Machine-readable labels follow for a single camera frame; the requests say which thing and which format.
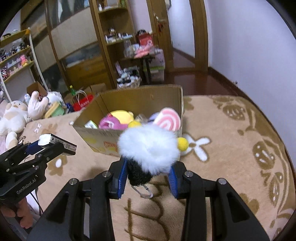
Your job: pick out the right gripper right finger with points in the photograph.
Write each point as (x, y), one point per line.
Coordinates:
(230, 216)

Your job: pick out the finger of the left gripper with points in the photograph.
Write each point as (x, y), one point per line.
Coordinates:
(20, 152)
(48, 153)

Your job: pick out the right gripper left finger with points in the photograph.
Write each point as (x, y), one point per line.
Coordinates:
(81, 210)

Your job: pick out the green tissue pack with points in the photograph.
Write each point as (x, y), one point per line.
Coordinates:
(91, 124)

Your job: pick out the pink bear plush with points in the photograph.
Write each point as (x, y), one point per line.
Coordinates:
(112, 123)

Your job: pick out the yellow dog plush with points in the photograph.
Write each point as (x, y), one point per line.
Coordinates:
(124, 117)

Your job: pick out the white black fluffy plush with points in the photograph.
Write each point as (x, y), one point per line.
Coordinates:
(149, 150)

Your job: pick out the pink swirl roll plush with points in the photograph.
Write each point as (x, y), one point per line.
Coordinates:
(168, 119)

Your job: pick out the white purple plush doll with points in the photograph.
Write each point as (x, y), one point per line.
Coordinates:
(153, 117)

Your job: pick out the left hand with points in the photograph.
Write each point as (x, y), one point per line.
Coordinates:
(23, 211)

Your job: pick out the cream bear plush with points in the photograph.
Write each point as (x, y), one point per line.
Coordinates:
(13, 122)

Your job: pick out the green yellow plush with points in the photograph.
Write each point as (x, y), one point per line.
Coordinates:
(56, 109)

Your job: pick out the white rabbit plush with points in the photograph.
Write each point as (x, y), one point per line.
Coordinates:
(37, 105)

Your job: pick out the red paper bag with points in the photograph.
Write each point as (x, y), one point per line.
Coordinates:
(82, 99)

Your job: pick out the green bottle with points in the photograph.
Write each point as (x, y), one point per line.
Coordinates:
(72, 90)

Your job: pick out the open cardboard carton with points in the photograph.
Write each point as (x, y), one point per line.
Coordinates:
(36, 86)

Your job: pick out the beige flower blanket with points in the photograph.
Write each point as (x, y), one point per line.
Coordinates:
(228, 137)

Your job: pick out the cardboard box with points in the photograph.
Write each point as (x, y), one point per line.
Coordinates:
(145, 100)

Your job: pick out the wicker basket with clothes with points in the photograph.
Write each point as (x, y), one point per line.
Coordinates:
(128, 77)

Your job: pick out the small black table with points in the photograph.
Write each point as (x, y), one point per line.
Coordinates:
(141, 64)

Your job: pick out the plastic storage bin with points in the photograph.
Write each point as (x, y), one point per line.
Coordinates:
(157, 66)

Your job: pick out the pink cloth pile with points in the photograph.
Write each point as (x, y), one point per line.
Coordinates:
(143, 51)

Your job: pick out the red gift bag on table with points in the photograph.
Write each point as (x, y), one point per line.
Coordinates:
(145, 39)

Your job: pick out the wooden shelf cabinet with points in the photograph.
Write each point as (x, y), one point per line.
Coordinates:
(113, 26)

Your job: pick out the wooden door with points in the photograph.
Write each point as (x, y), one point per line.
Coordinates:
(180, 29)

